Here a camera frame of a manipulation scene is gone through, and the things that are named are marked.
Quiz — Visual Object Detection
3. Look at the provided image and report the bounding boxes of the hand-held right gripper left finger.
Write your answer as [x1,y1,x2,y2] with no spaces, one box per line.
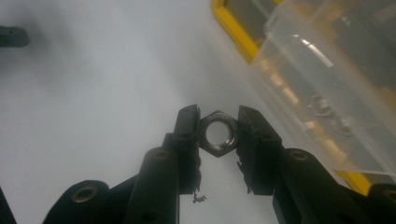
[122,104,207,224]

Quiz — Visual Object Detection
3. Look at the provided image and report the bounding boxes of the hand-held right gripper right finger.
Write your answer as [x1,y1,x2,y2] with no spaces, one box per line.
[235,105,375,224]

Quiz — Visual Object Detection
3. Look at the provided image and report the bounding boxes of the steel hex nut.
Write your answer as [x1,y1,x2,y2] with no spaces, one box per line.
[307,92,336,119]
[197,109,241,159]

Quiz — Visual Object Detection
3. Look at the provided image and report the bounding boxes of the clear plastic drawer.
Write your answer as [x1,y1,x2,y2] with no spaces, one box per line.
[250,0,396,175]

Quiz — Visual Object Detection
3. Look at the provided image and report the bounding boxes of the yellow black drawer organizer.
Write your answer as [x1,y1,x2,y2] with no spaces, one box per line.
[210,0,396,198]

